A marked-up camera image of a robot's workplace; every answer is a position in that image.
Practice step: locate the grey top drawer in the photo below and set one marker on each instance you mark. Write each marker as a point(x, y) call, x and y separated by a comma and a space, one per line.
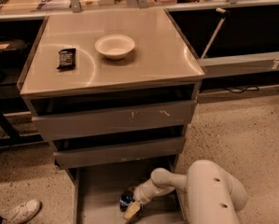
point(114, 120)

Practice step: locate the grey drawer cabinet with counter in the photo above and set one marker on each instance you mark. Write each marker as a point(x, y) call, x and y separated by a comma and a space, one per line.
point(160, 69)

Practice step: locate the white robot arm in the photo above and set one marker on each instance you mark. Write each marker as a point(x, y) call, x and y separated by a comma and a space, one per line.
point(214, 195)

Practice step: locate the white paper bowl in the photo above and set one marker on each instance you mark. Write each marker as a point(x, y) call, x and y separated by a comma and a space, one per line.
point(115, 47)

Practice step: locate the blue pepsi can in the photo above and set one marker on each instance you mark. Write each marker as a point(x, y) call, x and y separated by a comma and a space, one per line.
point(126, 198)

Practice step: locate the grey middle drawer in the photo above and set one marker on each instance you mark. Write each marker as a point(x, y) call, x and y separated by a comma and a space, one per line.
point(91, 156)

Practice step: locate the black snack bar packet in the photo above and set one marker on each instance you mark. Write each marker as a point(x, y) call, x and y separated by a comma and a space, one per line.
point(67, 59)

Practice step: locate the white sneaker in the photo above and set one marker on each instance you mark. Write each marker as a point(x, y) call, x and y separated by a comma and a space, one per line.
point(22, 213)

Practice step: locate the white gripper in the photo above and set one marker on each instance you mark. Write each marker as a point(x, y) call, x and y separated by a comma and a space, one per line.
point(143, 192)

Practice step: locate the grey open bottom drawer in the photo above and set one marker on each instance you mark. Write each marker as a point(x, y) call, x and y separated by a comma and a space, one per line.
point(99, 189)

